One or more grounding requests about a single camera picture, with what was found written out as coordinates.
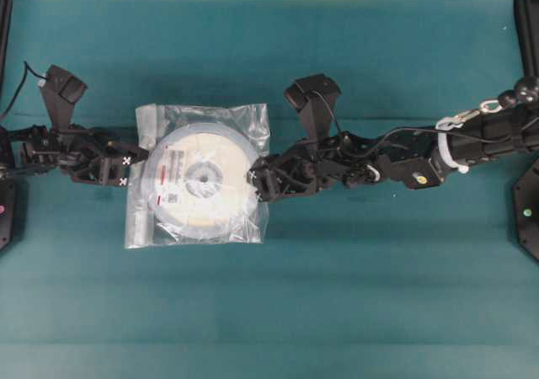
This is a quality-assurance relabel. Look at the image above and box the white component reel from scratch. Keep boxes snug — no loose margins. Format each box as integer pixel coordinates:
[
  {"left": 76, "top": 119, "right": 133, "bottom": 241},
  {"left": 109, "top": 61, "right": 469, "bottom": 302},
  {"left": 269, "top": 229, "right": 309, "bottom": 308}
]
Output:
[{"left": 141, "top": 123, "right": 258, "bottom": 241}]

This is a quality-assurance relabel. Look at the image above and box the black camera cable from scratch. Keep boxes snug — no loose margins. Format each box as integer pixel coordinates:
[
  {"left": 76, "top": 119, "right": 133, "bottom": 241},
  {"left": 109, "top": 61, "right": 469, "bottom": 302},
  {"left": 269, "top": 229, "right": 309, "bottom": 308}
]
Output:
[
  {"left": 0, "top": 61, "right": 47, "bottom": 119},
  {"left": 313, "top": 90, "right": 513, "bottom": 149}
]

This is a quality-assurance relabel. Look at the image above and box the black right camera cable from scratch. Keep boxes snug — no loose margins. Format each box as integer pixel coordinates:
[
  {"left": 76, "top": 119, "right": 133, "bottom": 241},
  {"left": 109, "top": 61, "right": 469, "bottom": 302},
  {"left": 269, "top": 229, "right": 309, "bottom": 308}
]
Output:
[{"left": 313, "top": 90, "right": 513, "bottom": 149}]

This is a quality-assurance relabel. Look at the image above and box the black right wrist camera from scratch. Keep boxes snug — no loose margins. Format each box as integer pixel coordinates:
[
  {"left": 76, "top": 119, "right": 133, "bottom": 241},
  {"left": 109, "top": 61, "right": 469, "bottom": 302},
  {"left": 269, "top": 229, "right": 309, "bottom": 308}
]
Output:
[{"left": 284, "top": 73, "right": 341, "bottom": 141}]

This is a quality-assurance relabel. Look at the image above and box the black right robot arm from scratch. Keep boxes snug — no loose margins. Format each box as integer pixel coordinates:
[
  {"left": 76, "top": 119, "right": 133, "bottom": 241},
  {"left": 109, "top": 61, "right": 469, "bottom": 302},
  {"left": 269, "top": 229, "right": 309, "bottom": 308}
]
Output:
[{"left": 247, "top": 74, "right": 538, "bottom": 202}]

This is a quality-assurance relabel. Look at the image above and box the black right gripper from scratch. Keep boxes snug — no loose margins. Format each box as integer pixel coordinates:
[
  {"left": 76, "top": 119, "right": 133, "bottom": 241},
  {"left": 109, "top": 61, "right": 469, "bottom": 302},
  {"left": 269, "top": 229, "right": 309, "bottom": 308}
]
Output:
[{"left": 248, "top": 131, "right": 384, "bottom": 202}]

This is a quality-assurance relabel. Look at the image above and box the green mat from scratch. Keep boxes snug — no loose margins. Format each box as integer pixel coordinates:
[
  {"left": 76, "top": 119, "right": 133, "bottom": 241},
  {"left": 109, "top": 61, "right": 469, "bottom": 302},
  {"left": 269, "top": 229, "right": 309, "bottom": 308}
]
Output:
[{"left": 1, "top": 0, "right": 538, "bottom": 378}]

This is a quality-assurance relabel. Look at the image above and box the black right frame post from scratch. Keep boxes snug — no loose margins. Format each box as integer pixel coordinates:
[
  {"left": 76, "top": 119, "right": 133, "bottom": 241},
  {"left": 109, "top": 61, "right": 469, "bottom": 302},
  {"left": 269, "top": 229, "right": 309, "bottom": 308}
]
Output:
[{"left": 513, "top": 0, "right": 539, "bottom": 77}]

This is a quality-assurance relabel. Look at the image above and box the black frame post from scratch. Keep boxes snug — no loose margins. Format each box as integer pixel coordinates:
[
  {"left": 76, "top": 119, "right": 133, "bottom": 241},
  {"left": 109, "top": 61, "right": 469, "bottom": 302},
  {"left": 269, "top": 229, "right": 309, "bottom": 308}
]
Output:
[
  {"left": 513, "top": 0, "right": 539, "bottom": 77},
  {"left": 0, "top": 0, "right": 14, "bottom": 115}
]

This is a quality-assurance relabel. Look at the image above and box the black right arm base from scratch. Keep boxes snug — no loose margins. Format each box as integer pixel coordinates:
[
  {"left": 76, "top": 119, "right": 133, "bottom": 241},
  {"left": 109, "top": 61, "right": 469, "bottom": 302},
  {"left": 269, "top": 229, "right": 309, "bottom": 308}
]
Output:
[{"left": 512, "top": 159, "right": 539, "bottom": 261}]

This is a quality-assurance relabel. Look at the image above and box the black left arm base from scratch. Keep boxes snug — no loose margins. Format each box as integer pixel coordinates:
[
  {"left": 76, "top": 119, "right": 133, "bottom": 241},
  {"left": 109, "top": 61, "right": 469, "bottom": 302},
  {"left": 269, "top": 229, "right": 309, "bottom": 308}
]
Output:
[{"left": 1, "top": 179, "right": 28, "bottom": 252}]

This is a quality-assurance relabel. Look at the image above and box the black left frame post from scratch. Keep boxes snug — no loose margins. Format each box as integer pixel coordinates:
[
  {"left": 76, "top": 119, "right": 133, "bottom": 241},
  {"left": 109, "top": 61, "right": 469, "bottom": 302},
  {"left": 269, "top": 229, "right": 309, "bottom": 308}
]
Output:
[{"left": 0, "top": 0, "right": 14, "bottom": 115}]

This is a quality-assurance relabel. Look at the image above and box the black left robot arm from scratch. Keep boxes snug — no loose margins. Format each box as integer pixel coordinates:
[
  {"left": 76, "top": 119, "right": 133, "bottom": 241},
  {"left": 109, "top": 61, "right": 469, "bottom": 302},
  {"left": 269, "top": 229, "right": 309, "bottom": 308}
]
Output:
[{"left": 1, "top": 125, "right": 149, "bottom": 187}]

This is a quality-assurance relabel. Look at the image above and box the black left camera cable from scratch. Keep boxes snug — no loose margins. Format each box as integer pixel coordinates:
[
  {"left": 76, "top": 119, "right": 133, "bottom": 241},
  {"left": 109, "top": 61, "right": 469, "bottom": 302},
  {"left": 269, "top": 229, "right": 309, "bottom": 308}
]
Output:
[{"left": 0, "top": 61, "right": 47, "bottom": 119}]

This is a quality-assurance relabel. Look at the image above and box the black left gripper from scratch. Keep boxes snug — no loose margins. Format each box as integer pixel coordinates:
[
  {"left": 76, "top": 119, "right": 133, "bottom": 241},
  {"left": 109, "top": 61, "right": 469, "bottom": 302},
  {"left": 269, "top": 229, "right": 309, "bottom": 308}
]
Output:
[{"left": 19, "top": 125, "right": 149, "bottom": 186}]

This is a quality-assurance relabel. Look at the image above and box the clear plastic zip bag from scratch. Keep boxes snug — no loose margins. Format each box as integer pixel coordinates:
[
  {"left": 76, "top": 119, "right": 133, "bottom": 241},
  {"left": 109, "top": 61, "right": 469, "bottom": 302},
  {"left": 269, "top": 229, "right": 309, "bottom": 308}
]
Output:
[{"left": 125, "top": 104, "right": 270, "bottom": 249}]

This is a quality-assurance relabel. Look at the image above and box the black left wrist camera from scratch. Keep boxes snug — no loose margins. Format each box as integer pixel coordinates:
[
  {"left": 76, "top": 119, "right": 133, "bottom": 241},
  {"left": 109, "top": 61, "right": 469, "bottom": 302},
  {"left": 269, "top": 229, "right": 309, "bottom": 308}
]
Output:
[{"left": 39, "top": 65, "right": 88, "bottom": 131}]

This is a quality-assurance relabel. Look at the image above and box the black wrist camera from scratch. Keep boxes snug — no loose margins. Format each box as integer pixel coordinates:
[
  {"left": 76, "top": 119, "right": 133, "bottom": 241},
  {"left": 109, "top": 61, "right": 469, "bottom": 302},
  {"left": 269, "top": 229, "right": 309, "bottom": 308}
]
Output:
[
  {"left": 284, "top": 73, "right": 341, "bottom": 141},
  {"left": 39, "top": 65, "right": 88, "bottom": 131}
]

